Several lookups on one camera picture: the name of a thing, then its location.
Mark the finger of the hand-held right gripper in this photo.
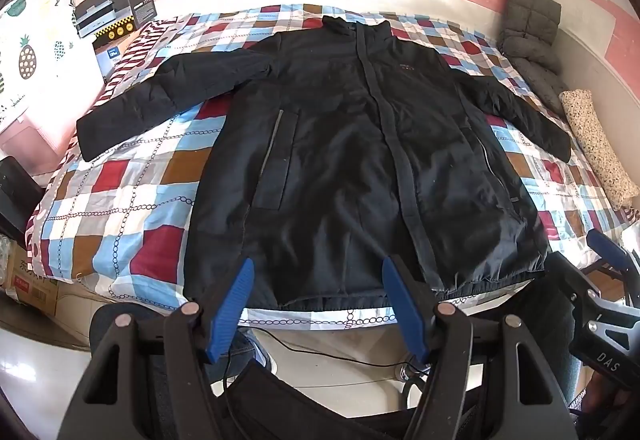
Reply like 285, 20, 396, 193
549, 251, 608, 303
586, 228, 640, 293

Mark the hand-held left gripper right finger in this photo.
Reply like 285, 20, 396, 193
381, 254, 576, 440

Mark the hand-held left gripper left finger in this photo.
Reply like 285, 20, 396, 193
60, 257, 256, 440

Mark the black long padded coat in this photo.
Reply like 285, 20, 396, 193
76, 14, 573, 315

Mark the person's right forearm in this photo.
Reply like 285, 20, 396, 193
570, 362, 640, 426

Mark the person's blue jeans leg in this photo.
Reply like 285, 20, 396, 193
205, 327, 278, 386

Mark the speckled beige rolled cushion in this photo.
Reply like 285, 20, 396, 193
557, 90, 640, 211

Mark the person's black garment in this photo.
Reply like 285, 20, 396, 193
215, 365, 416, 440

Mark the checkered patchwork bed blanket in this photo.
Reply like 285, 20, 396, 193
25, 4, 640, 332

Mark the brown cardboard box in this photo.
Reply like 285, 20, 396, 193
0, 245, 66, 315

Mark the grey quilted jacket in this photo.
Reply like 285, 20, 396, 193
497, 0, 571, 115

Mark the black case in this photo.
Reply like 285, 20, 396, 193
0, 155, 46, 235

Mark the pink plastic storage box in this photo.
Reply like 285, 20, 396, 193
0, 112, 76, 175

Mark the blue and white box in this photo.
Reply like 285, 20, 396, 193
92, 27, 138, 83

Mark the white pineapple print cloth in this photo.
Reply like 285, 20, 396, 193
0, 0, 106, 131

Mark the black printed cardboard box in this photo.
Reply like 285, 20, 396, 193
74, 0, 160, 40

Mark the thin black cable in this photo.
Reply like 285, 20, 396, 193
220, 325, 436, 421

